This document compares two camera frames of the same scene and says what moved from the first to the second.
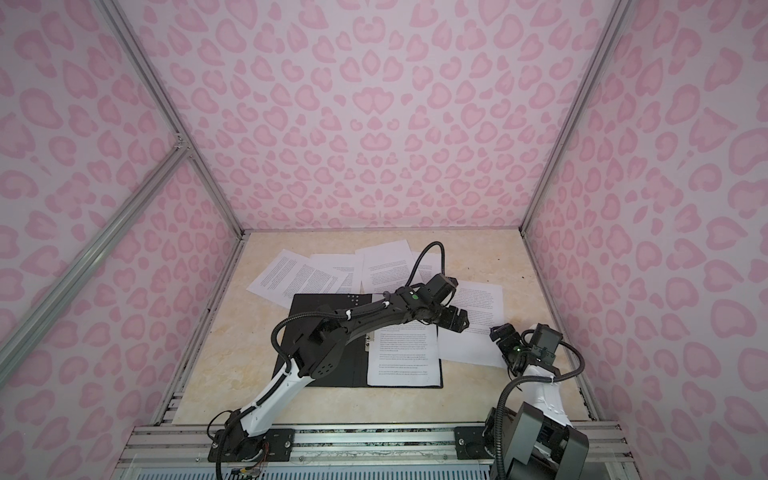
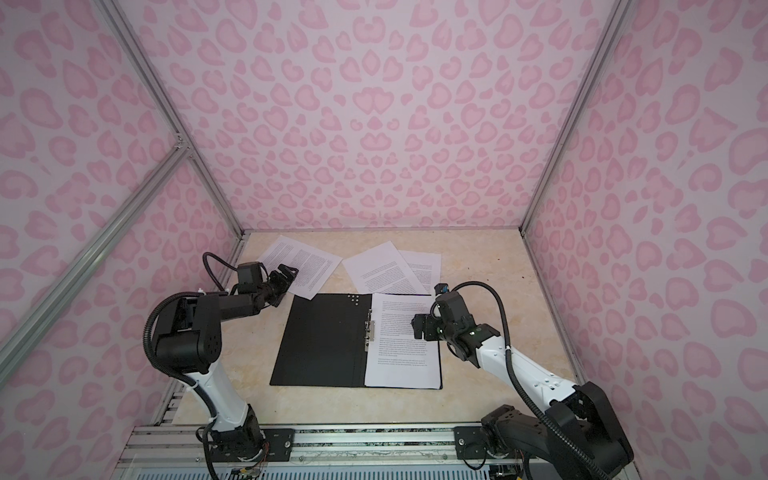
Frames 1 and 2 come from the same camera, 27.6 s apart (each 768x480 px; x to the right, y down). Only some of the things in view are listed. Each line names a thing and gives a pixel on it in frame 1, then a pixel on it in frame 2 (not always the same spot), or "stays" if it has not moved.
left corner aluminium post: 165,99 stays
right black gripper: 506,344 → 429,321
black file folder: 352,369 stays
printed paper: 387,267 stays
